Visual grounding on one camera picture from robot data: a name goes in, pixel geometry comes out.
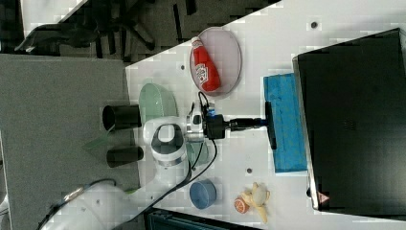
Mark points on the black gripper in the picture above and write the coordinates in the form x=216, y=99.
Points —
x=215, y=126

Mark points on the grey round plate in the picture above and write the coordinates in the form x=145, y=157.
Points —
x=224, y=51

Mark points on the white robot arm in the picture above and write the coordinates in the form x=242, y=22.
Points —
x=102, y=206

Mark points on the green oval colander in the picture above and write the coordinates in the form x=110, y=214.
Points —
x=155, y=101

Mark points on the black office chair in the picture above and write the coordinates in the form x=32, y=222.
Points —
x=78, y=23

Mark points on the green slotted spatula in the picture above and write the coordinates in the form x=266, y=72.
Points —
x=102, y=140

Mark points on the peeled banana toy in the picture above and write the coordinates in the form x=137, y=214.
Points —
x=257, y=198

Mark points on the red ketchup bottle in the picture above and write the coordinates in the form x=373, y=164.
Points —
x=204, y=67

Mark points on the green cup with handle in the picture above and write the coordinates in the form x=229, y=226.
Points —
x=198, y=154

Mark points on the orange slice toy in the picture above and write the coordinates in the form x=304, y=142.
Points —
x=240, y=205

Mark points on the blue cup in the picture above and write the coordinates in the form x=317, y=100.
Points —
x=203, y=194

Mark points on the black toaster oven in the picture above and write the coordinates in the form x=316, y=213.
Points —
x=340, y=118

